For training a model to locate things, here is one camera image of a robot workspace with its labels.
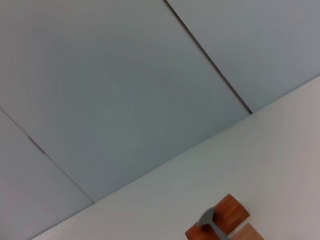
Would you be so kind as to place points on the dark reddish wooden block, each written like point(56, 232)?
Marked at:
point(231, 209)

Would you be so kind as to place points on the light brown wooden block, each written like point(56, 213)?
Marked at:
point(248, 234)

